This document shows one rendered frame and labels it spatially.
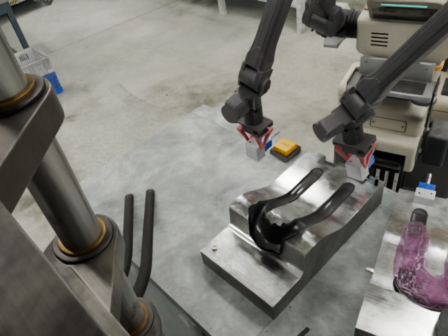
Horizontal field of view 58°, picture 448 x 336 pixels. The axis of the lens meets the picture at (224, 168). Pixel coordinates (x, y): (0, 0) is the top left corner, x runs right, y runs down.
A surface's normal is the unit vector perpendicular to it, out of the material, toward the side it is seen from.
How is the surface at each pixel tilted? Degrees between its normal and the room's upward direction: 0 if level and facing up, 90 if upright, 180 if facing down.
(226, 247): 0
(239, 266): 0
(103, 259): 0
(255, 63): 73
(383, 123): 98
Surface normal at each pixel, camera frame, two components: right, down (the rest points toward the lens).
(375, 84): -0.74, 0.29
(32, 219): -0.14, -0.75
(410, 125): -0.47, 0.72
